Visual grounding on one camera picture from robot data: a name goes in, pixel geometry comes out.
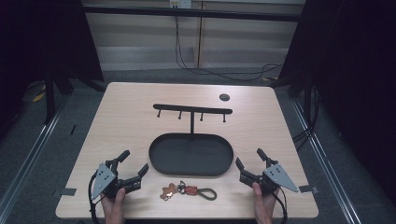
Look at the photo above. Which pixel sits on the metal floor rail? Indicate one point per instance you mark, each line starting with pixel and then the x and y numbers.
pixel 28 161
pixel 327 161

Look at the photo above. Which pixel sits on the black key rack with tray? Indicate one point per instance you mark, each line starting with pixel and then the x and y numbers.
pixel 191 155

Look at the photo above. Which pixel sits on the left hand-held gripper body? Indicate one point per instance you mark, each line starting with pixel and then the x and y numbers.
pixel 104 180

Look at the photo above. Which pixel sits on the grey tape strip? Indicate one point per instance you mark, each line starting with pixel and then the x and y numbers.
pixel 308 188
pixel 68 191

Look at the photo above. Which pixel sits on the person's left hand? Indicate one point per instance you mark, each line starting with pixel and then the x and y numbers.
pixel 113 203

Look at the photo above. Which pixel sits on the small black floor tape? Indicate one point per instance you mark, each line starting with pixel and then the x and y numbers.
pixel 73 129

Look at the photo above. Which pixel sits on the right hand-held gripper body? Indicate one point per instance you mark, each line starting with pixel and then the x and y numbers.
pixel 278 178

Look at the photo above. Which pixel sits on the black round table grommet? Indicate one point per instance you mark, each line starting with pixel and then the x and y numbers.
pixel 224 97

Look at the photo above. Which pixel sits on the black horizontal bar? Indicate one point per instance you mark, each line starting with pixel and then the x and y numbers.
pixel 186 13

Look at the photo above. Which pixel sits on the person's right hand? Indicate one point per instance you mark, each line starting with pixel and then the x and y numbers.
pixel 263 203

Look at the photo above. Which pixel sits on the black stand leg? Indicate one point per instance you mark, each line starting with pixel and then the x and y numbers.
pixel 49 99

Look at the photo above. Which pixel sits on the yellow floor marker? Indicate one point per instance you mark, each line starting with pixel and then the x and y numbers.
pixel 39 97

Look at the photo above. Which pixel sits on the black curtain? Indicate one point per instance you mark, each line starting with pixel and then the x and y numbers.
pixel 37 40
pixel 355 77

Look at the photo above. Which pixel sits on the white wall socket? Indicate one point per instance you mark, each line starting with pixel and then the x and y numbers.
pixel 180 3

